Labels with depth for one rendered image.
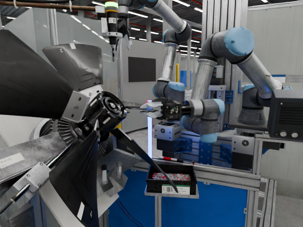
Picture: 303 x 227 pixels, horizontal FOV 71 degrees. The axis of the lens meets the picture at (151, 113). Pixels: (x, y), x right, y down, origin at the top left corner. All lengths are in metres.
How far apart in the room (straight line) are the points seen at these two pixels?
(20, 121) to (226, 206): 1.01
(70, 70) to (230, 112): 1.08
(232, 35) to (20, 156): 0.84
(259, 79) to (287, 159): 1.66
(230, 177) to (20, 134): 0.91
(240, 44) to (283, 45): 1.57
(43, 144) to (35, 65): 0.22
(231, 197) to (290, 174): 1.60
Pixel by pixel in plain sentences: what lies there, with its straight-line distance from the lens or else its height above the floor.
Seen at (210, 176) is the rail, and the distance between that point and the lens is 1.14.
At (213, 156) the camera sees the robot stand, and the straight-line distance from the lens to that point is 1.42.
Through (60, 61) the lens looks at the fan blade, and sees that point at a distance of 0.88.
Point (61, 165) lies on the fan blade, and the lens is 0.46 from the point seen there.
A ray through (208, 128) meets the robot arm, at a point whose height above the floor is 1.09.
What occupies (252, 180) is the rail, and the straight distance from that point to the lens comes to 1.14.
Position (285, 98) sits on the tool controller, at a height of 1.22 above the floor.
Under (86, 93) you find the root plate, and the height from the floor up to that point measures 1.26.
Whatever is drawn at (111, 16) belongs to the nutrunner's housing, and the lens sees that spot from 0.81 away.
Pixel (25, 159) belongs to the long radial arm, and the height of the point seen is 1.11.
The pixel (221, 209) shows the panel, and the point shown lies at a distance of 1.24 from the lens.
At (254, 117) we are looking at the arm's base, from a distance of 1.32.
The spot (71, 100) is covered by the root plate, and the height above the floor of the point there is 1.25.
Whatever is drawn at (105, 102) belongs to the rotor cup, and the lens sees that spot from 0.68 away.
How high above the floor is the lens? 1.32
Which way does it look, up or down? 10 degrees down
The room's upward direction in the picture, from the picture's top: straight up
